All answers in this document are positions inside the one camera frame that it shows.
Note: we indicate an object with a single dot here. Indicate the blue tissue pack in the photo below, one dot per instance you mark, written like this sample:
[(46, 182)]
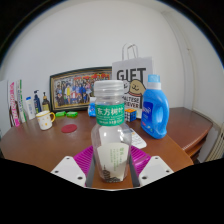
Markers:
[(91, 108)]

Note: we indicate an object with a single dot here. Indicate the flat round red coaster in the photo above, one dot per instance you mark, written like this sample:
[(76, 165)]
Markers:
[(69, 128)]

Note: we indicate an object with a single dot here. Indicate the white bottle with blue cap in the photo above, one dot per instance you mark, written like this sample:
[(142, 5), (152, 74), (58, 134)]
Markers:
[(30, 108)]

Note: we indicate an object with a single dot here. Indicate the long pink box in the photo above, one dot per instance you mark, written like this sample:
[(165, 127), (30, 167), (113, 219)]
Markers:
[(13, 106)]

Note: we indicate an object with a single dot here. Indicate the white mug with yellow rim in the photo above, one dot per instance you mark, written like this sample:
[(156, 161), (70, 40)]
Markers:
[(44, 120)]

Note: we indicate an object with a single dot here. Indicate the puzzle cube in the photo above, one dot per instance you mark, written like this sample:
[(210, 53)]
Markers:
[(131, 115)]

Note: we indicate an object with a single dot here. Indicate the clear bottle with green label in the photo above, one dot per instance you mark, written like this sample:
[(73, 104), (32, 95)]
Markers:
[(111, 140)]

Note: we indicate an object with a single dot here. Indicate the brown wooden side table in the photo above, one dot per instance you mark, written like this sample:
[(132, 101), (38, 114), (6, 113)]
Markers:
[(188, 128)]

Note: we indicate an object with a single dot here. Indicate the framed group picture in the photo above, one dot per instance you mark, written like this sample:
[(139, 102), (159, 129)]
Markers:
[(75, 90)]

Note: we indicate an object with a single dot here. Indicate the white remote control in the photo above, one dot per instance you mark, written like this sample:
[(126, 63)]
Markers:
[(138, 140)]

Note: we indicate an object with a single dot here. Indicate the blue detergent bottle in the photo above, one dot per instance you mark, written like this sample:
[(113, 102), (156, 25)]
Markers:
[(155, 113)]

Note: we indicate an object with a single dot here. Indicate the small green packet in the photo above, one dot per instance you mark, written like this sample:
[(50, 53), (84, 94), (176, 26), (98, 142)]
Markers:
[(60, 114), (72, 114)]

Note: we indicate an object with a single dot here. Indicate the long green and white box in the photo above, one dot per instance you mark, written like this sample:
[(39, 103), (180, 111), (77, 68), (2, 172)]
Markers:
[(21, 101)]

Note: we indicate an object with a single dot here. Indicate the white radiator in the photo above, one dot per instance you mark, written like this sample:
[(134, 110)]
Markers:
[(218, 145)]

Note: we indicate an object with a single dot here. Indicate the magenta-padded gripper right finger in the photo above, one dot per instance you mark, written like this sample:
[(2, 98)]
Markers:
[(155, 170)]

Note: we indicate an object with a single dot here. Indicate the white paper gift bag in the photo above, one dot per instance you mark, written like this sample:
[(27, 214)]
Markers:
[(133, 75)]

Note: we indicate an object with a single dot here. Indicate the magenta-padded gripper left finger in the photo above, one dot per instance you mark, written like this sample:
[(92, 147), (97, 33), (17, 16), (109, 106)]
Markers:
[(68, 170)]

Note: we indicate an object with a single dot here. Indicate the amber pump bottle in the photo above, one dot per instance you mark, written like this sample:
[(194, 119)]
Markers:
[(46, 105)]

